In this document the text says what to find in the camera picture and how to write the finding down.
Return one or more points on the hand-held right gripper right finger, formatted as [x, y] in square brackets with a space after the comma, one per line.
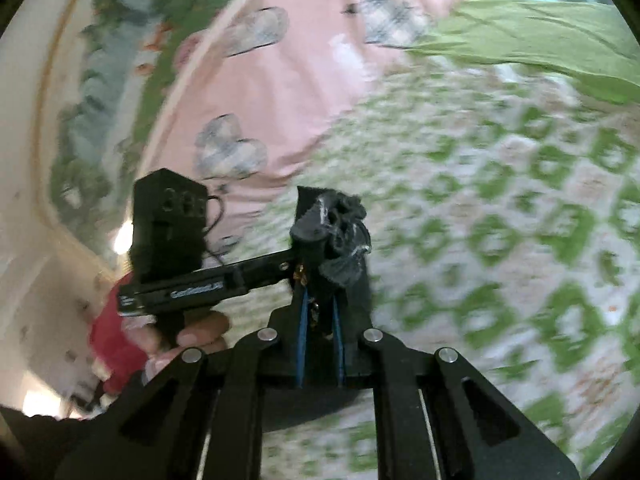
[340, 347]

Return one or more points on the person's left hand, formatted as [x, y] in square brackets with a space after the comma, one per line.
[202, 330]

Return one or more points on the pink heart print blanket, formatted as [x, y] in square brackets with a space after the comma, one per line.
[300, 90]

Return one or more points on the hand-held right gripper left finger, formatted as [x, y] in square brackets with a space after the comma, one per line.
[301, 345]

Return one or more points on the green patterned bed sheet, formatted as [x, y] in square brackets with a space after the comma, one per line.
[490, 240]

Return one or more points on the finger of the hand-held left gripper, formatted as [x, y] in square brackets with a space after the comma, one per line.
[347, 255]
[306, 225]

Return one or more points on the green pants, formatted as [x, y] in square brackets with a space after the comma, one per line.
[530, 35]

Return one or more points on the person's left forearm red sleeve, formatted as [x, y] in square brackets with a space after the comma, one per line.
[112, 340]

